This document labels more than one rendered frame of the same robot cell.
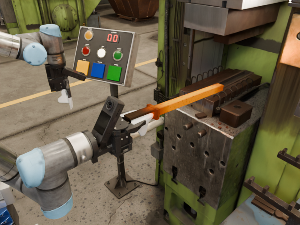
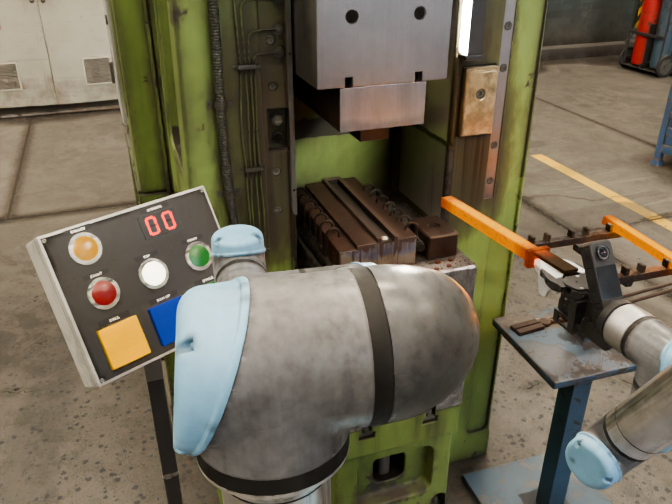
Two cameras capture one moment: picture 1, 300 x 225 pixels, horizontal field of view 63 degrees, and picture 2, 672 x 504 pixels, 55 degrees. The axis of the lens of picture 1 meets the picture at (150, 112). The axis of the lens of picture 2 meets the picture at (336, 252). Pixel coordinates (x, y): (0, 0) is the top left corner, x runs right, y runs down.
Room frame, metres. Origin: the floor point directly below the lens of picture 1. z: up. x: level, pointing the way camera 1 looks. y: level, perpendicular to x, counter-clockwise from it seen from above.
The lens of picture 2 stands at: (0.58, 1.11, 1.69)
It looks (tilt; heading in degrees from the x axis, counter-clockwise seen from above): 28 degrees down; 292
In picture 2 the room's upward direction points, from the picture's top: straight up
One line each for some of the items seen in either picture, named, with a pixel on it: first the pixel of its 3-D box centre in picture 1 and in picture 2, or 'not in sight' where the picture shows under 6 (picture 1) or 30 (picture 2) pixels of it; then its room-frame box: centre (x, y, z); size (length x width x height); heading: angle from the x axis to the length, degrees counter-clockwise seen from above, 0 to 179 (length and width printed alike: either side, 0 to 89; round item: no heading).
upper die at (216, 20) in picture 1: (234, 12); (349, 85); (1.13, -0.36, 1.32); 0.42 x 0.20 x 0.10; 131
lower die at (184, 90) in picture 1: (221, 87); (347, 220); (1.13, -0.36, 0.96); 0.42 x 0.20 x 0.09; 131
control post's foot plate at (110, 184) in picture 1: (121, 180); not in sight; (1.36, 0.22, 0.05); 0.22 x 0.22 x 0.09; 41
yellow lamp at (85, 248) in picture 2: (89, 35); (85, 248); (1.36, 0.33, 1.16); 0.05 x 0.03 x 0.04; 41
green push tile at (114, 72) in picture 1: (114, 73); not in sight; (1.20, 0.19, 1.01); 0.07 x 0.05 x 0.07; 66
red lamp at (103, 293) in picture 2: (85, 50); (103, 293); (1.32, 0.35, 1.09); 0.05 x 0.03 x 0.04; 41
